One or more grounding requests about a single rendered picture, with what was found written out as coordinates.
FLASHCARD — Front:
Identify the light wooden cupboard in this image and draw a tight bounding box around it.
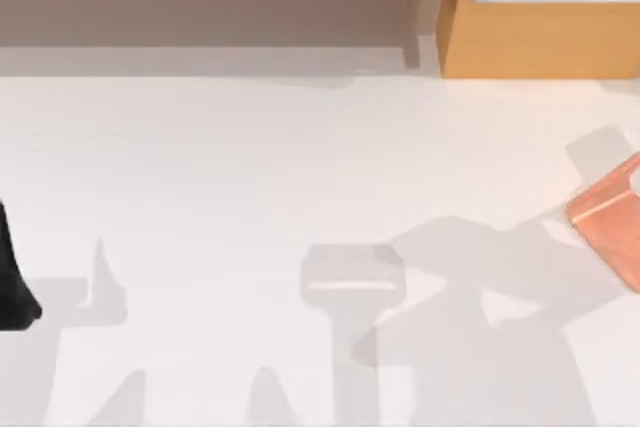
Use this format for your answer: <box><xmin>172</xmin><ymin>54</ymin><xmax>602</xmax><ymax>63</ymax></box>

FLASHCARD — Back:
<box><xmin>435</xmin><ymin>0</ymin><xmax>640</xmax><ymax>80</ymax></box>

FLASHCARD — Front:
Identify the open wooden shelf unit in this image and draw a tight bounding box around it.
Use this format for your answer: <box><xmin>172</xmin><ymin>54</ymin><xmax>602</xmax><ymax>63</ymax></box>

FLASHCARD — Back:
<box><xmin>0</xmin><ymin>0</ymin><xmax>451</xmax><ymax>79</ymax></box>

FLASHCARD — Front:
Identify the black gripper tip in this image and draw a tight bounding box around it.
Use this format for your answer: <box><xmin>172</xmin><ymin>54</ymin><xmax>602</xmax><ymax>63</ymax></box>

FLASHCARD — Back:
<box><xmin>0</xmin><ymin>201</ymin><xmax>43</xmax><ymax>333</ymax></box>

